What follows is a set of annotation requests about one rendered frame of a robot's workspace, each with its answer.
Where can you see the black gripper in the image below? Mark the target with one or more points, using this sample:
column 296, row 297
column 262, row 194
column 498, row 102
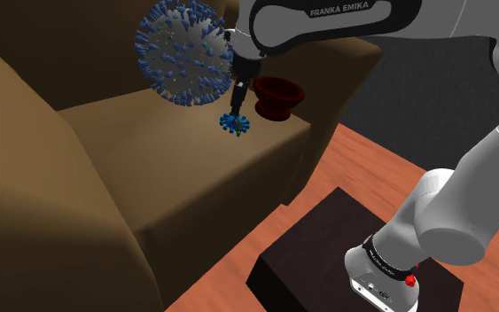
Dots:
column 245, row 69

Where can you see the small blue spiky ball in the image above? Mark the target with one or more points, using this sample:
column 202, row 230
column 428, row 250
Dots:
column 235, row 123

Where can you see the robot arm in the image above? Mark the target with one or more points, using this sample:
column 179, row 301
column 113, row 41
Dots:
column 469, row 190

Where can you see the dark red bowl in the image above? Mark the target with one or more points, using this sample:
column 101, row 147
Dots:
column 278, row 97

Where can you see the large grey blue-spiked ball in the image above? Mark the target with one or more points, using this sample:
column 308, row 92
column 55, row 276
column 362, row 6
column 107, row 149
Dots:
column 184, row 52

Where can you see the brown sofa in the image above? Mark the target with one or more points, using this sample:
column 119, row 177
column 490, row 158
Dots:
column 102, row 173

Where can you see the dark robot stand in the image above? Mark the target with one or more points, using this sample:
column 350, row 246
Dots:
column 314, row 255

